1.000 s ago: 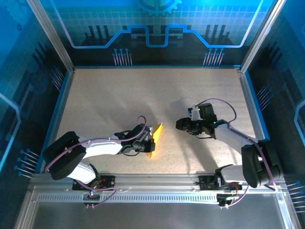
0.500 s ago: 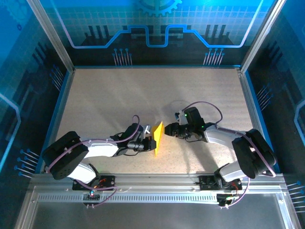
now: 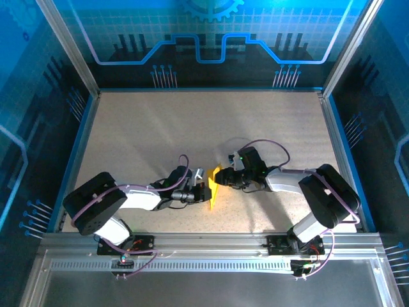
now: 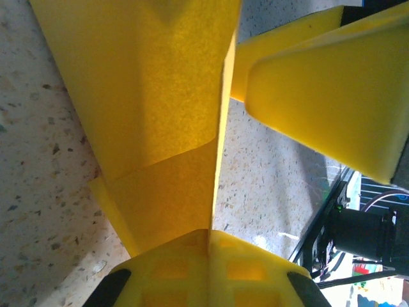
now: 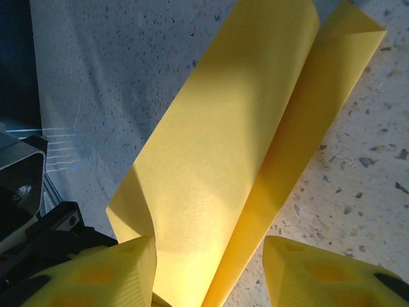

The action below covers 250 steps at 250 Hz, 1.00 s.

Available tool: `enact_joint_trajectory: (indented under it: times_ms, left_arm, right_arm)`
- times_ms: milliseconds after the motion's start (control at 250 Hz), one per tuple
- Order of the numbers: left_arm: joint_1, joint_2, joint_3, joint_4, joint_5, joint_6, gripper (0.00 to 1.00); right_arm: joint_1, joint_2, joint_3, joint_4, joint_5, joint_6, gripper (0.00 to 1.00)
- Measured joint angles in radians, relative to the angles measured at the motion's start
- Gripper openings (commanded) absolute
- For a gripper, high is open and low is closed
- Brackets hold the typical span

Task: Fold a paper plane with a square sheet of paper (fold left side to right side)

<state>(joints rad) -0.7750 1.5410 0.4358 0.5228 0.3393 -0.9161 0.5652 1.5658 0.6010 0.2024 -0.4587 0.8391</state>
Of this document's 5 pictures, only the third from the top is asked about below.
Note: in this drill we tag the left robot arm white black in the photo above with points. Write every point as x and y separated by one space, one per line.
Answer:
140 199

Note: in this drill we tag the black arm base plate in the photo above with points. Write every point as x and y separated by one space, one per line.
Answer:
276 246
147 244

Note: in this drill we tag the aluminium rail with blue strip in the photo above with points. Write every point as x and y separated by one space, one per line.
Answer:
82 134
336 134

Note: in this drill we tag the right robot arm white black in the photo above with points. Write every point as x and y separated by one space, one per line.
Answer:
329 195

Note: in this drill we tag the grey metal sheet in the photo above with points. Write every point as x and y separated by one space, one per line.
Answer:
207 291

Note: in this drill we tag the aluminium frame post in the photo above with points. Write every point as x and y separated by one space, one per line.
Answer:
351 48
68 48

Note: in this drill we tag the blue circuit print panel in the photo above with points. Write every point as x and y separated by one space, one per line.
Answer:
383 96
25 96

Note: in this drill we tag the small controller board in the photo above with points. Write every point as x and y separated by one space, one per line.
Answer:
123 263
302 267

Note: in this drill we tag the wide aluminium extrusion rail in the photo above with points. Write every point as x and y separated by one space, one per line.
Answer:
207 243

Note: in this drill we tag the gear print enclosure panel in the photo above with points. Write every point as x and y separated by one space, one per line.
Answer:
207 19

